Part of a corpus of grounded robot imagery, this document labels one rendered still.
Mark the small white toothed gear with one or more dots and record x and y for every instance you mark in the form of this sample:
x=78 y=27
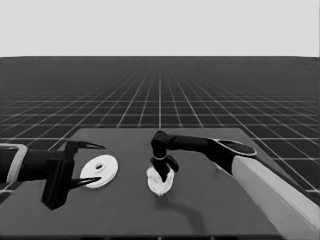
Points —
x=155 y=191
x=151 y=172
x=171 y=178

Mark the large thick white disc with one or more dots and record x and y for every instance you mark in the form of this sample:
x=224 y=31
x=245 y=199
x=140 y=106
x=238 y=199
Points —
x=108 y=171

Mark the white round carrier with pins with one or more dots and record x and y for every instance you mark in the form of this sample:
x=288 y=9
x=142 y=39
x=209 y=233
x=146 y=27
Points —
x=168 y=187

